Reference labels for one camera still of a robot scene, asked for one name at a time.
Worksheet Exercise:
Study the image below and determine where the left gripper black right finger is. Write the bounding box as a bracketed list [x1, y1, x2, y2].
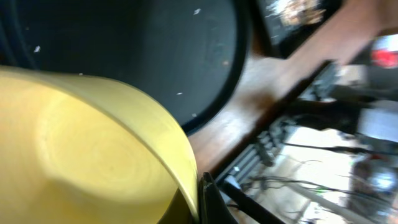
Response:
[198, 172, 238, 224]

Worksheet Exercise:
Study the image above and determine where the rectangular black tray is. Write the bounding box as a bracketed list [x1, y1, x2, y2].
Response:
[252, 0, 343, 59]

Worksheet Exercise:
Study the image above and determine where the yellow bowl with food scraps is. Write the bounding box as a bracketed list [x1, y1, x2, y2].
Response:
[1, 67, 198, 223]

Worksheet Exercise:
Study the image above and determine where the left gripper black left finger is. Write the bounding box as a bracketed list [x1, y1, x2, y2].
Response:
[158, 189, 193, 224]

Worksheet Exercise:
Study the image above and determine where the pile of peanut shells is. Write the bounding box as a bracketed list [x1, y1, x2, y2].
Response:
[266, 0, 326, 26]

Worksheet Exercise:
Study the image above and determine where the round black tray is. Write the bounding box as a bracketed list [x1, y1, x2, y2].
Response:
[1, 0, 251, 134]

